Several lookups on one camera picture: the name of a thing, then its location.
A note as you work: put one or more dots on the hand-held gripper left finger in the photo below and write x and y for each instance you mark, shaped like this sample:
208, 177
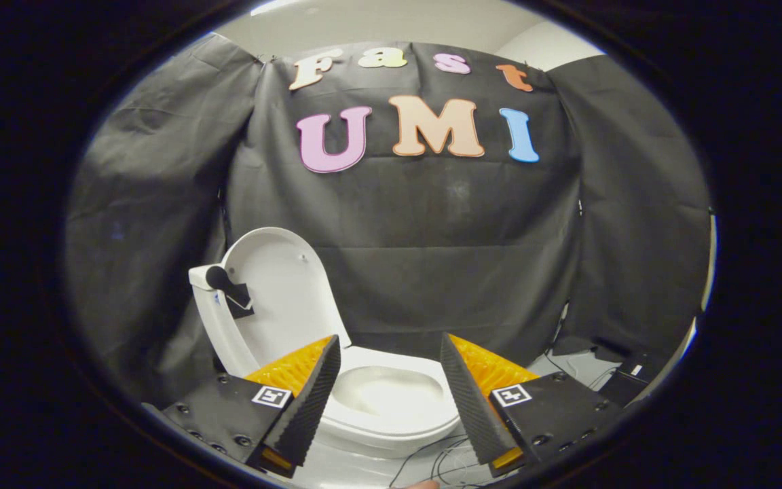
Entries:
309, 401

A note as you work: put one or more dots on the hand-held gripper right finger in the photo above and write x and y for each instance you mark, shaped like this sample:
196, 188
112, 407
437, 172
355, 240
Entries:
469, 401

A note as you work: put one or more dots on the white toilet lid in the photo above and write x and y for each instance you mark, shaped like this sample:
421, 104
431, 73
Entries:
282, 285

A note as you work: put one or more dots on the white toilet bowl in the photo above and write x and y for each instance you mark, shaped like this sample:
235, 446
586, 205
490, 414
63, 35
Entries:
391, 394

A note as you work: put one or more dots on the black backdrop cloth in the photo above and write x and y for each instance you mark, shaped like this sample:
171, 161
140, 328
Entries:
432, 238

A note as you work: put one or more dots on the black box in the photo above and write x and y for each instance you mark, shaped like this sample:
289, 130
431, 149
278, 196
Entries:
635, 384

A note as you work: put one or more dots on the black round knob bracket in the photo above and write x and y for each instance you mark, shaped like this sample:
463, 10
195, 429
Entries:
216, 277

